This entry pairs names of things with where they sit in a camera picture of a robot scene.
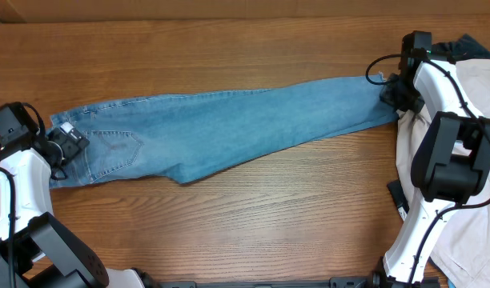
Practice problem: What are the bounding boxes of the light blue denim jeans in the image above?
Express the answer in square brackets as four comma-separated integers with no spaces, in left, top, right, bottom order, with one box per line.
[50,77,398,188]

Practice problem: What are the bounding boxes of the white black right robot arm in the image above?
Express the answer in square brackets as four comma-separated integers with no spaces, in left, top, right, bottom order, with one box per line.
[368,30,490,287]

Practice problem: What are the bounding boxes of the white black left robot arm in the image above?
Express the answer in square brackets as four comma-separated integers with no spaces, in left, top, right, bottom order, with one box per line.
[0,102,147,288]

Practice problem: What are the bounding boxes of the dark navy garment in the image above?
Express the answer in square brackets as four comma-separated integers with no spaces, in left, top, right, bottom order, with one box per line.
[432,34,490,61]

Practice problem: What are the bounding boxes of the brown cardboard backboard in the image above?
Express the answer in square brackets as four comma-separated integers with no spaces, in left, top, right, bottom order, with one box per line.
[0,0,490,23]

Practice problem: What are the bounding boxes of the beige cloth garment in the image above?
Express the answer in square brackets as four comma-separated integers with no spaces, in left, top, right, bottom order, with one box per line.
[383,60,490,287]

